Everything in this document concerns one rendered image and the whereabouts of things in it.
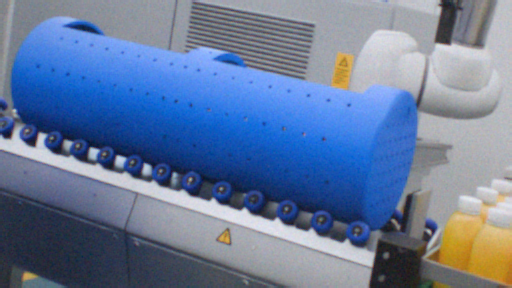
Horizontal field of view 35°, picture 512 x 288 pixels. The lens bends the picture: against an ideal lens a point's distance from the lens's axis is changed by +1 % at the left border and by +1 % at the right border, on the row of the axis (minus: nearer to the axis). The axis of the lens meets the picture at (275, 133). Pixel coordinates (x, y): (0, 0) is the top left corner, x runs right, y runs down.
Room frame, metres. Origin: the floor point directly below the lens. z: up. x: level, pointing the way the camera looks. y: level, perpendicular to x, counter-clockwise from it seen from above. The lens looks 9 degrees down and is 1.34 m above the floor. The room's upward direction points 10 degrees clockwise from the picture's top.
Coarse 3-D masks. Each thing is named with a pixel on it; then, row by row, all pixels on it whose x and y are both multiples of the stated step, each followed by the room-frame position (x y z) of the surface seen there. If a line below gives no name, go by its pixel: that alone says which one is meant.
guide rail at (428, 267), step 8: (424, 264) 1.30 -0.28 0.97; (432, 264) 1.30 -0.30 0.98; (440, 264) 1.29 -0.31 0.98; (424, 272) 1.30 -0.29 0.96; (432, 272) 1.29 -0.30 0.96; (440, 272) 1.29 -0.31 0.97; (448, 272) 1.28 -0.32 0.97; (456, 272) 1.28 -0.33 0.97; (464, 272) 1.27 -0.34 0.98; (432, 280) 1.29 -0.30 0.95; (440, 280) 1.29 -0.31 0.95; (448, 280) 1.28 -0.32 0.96; (456, 280) 1.28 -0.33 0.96; (464, 280) 1.27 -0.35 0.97; (472, 280) 1.27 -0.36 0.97; (480, 280) 1.26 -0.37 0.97; (488, 280) 1.26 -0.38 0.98
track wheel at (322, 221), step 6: (324, 210) 1.51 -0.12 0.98; (312, 216) 1.50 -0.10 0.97; (318, 216) 1.50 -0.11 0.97; (324, 216) 1.50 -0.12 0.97; (330, 216) 1.49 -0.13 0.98; (312, 222) 1.49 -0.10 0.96; (318, 222) 1.49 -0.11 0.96; (324, 222) 1.49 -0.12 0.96; (330, 222) 1.48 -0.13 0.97; (312, 228) 1.49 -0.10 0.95; (318, 228) 1.48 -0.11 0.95; (324, 228) 1.48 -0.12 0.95; (330, 228) 1.48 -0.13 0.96
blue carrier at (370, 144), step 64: (64, 64) 1.75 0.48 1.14; (128, 64) 1.70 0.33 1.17; (192, 64) 1.66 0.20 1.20; (64, 128) 1.77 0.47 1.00; (128, 128) 1.67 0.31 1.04; (192, 128) 1.59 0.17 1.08; (256, 128) 1.53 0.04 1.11; (320, 128) 1.48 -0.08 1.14; (384, 128) 1.47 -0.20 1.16; (320, 192) 1.48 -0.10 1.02; (384, 192) 1.54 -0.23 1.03
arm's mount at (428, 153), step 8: (416, 136) 2.25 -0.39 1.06; (416, 144) 2.05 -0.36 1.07; (424, 144) 2.10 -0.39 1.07; (432, 144) 2.15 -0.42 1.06; (440, 144) 2.21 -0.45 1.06; (448, 144) 2.26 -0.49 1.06; (416, 152) 2.07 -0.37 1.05; (424, 152) 2.12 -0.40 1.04; (432, 152) 2.17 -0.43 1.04; (440, 152) 2.22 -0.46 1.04; (416, 160) 2.08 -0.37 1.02; (424, 160) 2.13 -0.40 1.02; (432, 160) 2.18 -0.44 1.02; (440, 160) 2.24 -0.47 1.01; (448, 160) 2.29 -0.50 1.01; (416, 168) 2.08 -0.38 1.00
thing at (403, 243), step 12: (384, 240) 1.30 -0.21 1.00; (396, 240) 1.31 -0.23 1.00; (408, 240) 1.32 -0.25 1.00; (384, 252) 1.30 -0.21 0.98; (396, 252) 1.28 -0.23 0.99; (408, 252) 1.28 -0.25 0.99; (420, 252) 1.30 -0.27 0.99; (384, 264) 1.30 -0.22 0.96; (396, 264) 1.28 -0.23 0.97; (408, 264) 1.28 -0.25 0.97; (372, 276) 1.30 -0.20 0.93; (384, 276) 1.29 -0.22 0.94; (396, 276) 1.28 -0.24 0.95; (408, 276) 1.28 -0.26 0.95; (420, 276) 1.33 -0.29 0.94
